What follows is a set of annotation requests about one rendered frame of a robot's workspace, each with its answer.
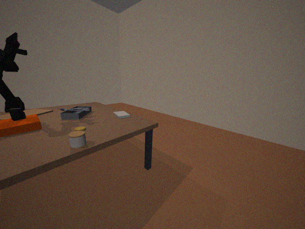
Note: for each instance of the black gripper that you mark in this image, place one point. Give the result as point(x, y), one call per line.
point(11, 44)

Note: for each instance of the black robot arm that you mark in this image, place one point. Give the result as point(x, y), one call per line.
point(13, 105)

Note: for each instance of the grey cylinder with tan lid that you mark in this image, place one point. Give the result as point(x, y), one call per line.
point(77, 139)

